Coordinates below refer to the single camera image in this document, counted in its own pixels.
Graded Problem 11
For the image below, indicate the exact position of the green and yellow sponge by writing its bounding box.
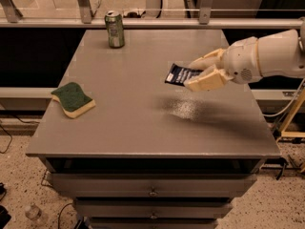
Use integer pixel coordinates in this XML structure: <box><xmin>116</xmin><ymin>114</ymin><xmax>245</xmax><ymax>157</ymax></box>
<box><xmin>51</xmin><ymin>82</ymin><xmax>96</xmax><ymax>119</ymax></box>

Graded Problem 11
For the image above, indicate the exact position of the green soda can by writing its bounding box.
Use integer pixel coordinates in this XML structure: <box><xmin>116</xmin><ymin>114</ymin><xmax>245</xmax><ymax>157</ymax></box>
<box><xmin>105</xmin><ymin>10</ymin><xmax>125</xmax><ymax>48</ymax></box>

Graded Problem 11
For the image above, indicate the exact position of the yellow wooden frame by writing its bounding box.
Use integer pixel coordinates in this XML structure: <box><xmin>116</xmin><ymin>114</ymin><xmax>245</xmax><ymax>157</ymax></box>
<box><xmin>277</xmin><ymin>90</ymin><xmax>305</xmax><ymax>139</ymax></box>

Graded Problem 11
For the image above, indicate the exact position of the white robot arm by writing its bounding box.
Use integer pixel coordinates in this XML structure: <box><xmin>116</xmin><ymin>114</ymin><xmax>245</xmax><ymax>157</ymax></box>
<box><xmin>184</xmin><ymin>26</ymin><xmax>305</xmax><ymax>92</ymax></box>

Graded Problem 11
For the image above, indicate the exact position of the dark blue rxbar wrapper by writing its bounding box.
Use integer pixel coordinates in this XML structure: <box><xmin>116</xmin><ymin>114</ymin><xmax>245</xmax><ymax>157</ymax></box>
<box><xmin>165</xmin><ymin>64</ymin><xmax>202</xmax><ymax>86</ymax></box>

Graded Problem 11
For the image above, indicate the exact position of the grey drawer cabinet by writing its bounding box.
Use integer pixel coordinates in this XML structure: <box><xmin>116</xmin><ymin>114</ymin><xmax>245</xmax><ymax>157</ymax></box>
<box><xmin>27</xmin><ymin>30</ymin><xmax>280</xmax><ymax>229</ymax></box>

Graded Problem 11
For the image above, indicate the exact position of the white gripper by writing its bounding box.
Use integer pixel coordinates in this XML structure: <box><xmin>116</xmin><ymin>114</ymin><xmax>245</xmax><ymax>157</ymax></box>
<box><xmin>184</xmin><ymin>37</ymin><xmax>262</xmax><ymax>92</ymax></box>

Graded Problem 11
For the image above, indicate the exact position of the grey drawer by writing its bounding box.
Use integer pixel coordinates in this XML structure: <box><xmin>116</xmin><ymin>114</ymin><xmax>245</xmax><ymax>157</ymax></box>
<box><xmin>51</xmin><ymin>174</ymin><xmax>256</xmax><ymax>198</ymax></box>
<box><xmin>74</xmin><ymin>198</ymin><xmax>233</xmax><ymax>219</ymax></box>

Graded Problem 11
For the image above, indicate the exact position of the middle grey drawer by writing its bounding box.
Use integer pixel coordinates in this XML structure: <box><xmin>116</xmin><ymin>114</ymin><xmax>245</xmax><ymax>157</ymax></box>
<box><xmin>74</xmin><ymin>198</ymin><xmax>233</xmax><ymax>219</ymax></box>

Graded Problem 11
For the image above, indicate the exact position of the grey metal railing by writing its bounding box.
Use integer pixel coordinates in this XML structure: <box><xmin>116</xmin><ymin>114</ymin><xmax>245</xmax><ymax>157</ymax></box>
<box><xmin>0</xmin><ymin>0</ymin><xmax>305</xmax><ymax>29</ymax></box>

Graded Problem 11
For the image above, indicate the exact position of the black floor cable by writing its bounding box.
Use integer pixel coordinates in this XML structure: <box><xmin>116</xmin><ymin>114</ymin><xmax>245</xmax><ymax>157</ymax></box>
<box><xmin>0</xmin><ymin>113</ymin><xmax>41</xmax><ymax>155</ymax></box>

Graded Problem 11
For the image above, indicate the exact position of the top grey drawer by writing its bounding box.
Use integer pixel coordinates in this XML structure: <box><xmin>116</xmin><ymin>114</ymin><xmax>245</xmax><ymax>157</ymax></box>
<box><xmin>51</xmin><ymin>174</ymin><xmax>256</xmax><ymax>198</ymax></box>

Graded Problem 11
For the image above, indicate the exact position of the clear plastic water bottle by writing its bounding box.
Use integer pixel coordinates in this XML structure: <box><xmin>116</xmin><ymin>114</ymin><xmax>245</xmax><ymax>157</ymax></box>
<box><xmin>25</xmin><ymin>203</ymin><xmax>46</xmax><ymax>226</ymax></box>

